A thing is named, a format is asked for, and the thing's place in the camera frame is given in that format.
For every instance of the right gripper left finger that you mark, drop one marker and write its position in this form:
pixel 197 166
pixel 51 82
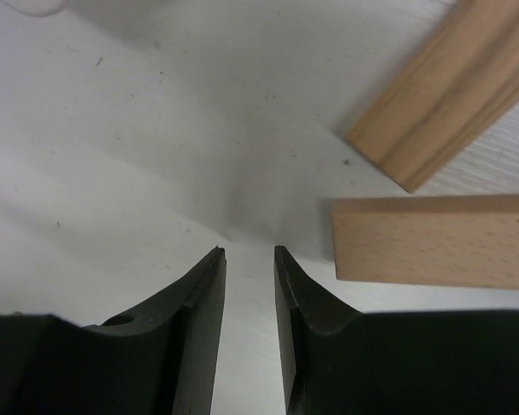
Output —
pixel 158 357

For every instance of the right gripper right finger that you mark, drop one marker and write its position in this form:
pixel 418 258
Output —
pixel 338 360

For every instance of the long light wood block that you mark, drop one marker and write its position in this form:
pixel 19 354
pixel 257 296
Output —
pixel 460 241

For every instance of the short light wood block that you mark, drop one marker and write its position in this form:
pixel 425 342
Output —
pixel 462 80

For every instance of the white plastic tray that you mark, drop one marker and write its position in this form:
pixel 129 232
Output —
pixel 36 8

